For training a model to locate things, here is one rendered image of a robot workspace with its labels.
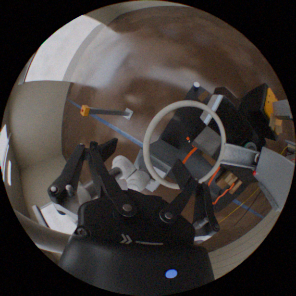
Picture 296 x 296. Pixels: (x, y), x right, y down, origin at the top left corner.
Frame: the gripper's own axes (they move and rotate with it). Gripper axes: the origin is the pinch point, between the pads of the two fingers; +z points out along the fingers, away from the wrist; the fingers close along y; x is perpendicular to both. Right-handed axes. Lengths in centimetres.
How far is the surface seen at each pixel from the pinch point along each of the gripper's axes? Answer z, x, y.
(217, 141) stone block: 53, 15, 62
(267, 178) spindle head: -5, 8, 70
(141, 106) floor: 175, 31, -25
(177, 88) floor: 149, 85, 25
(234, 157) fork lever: 23, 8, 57
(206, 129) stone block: 56, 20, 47
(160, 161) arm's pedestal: 76, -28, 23
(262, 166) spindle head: 4, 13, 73
